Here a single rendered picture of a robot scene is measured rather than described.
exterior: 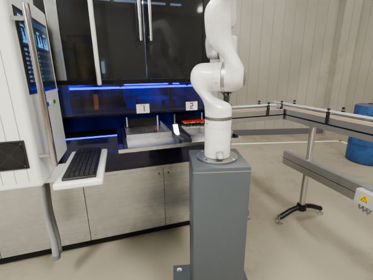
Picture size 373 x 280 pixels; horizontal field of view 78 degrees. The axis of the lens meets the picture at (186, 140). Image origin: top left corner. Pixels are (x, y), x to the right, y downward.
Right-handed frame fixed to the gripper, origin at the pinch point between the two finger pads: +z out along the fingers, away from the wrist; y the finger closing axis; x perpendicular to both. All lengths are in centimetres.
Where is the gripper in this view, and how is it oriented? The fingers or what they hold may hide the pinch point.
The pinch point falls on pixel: (226, 99)
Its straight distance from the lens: 129.4
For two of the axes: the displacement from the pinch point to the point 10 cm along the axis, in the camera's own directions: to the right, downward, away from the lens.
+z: 0.1, 9.6, 2.8
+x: 3.0, 2.7, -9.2
